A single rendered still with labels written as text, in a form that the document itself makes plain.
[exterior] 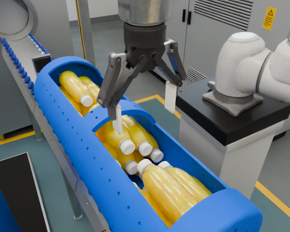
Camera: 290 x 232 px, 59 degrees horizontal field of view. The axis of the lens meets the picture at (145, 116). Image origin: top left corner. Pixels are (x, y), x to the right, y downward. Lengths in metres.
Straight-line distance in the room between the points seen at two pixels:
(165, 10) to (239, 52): 0.58
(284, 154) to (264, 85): 1.73
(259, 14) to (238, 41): 1.16
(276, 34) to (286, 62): 1.15
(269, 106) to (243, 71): 0.23
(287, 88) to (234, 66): 0.19
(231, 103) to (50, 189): 1.60
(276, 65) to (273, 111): 0.24
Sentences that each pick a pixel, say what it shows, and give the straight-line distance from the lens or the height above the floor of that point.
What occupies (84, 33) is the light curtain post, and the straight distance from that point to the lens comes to 1.74.
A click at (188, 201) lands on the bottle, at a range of 0.56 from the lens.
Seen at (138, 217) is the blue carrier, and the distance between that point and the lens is 0.55.
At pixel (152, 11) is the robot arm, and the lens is 0.42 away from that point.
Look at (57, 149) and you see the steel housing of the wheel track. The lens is 1.18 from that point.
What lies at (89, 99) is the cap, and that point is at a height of 1.17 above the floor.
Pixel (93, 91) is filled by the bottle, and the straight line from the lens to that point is 0.99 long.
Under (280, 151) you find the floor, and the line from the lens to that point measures 2.69.
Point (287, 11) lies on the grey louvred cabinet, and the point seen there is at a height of 1.22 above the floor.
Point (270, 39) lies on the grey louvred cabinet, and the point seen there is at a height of 1.02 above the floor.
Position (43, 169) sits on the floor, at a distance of 2.39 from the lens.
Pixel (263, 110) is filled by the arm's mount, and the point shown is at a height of 1.07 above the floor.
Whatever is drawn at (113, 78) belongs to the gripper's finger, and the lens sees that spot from 0.46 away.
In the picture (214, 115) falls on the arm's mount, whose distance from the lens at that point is 1.03.
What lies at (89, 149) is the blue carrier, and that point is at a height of 1.18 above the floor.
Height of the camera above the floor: 1.65
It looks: 36 degrees down
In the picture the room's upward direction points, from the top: straight up
